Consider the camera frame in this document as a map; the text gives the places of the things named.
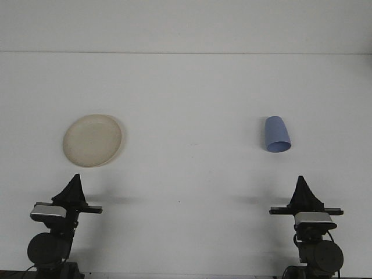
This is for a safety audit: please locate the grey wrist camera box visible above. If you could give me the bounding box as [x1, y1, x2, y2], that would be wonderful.
[30, 205, 66, 222]
[294, 212, 338, 229]

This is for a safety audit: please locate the pale blue cup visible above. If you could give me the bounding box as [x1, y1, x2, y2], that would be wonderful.
[263, 116, 292, 153]

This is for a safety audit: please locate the pale round plate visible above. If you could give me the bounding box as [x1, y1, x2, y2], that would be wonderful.
[62, 114, 128, 169]

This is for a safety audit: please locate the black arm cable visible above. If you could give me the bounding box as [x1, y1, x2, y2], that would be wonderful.
[292, 229, 342, 277]
[22, 263, 38, 276]

